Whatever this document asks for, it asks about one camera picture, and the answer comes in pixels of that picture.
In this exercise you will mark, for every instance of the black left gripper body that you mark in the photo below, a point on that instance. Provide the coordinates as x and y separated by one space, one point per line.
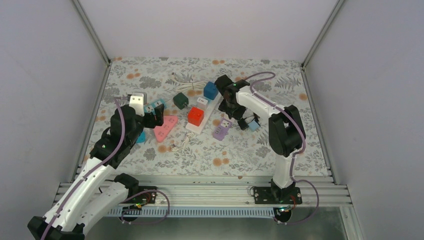
151 123

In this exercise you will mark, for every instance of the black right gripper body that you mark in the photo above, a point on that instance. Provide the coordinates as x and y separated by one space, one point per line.
232 110

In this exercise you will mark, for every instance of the white multicolour power strip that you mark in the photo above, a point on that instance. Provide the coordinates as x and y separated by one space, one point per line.
213 105

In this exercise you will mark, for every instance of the blue cube socket adapter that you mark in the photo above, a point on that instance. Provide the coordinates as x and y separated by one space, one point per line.
210 91

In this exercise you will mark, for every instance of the black power adapter with cord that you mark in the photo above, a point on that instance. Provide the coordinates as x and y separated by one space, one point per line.
243 123

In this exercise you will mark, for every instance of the dark green cube adapter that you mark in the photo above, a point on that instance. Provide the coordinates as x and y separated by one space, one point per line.
180 100

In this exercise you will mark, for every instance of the red cube socket adapter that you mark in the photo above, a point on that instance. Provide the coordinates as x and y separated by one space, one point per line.
195 116

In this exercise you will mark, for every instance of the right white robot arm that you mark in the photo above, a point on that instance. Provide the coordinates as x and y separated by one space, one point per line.
286 134

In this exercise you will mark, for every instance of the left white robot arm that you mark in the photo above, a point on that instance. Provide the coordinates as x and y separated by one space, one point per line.
93 194

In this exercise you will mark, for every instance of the teal power strip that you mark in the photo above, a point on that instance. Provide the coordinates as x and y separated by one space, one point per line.
150 107

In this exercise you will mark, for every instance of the pink triangular power strip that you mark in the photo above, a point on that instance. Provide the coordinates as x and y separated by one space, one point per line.
161 132

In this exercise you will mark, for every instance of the cyan small socket adapter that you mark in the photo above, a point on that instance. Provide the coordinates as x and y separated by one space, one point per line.
141 138

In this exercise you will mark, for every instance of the purple power strip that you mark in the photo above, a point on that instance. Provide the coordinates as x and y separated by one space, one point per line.
222 129

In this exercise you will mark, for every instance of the light blue small adapter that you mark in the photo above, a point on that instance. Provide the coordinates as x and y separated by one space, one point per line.
253 125

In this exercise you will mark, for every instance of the floral patterned table mat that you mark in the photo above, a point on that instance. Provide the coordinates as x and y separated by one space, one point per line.
241 152

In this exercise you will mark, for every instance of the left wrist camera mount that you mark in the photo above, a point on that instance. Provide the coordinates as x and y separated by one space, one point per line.
137 100

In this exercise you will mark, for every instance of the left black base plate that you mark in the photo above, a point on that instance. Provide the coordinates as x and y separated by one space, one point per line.
144 195

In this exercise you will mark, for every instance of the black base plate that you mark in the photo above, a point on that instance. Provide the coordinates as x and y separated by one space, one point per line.
144 195
263 195

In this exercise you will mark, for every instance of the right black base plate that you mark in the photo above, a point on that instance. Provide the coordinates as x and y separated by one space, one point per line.
263 195

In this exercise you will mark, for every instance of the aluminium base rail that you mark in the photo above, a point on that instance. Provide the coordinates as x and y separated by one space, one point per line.
241 195

